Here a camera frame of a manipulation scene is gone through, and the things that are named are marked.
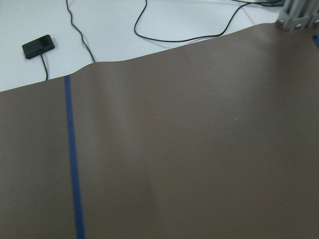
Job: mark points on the brown paper table mat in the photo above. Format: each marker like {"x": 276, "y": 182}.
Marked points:
{"x": 214, "y": 140}

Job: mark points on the aluminium frame post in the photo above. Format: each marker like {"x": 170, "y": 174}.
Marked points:
{"x": 297, "y": 14}

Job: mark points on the small black puck device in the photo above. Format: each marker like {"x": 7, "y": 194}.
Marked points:
{"x": 38, "y": 46}

